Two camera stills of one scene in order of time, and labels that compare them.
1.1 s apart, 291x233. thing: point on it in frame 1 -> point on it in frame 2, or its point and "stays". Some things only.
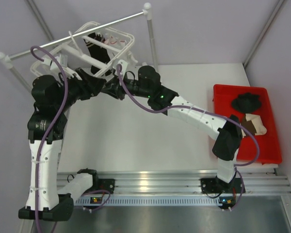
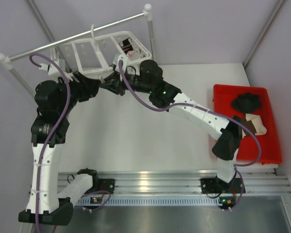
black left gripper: (89, 86) stays
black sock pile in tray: (246, 102) stays
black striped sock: (97, 52) -> (126, 46)
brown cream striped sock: (254, 124) stays
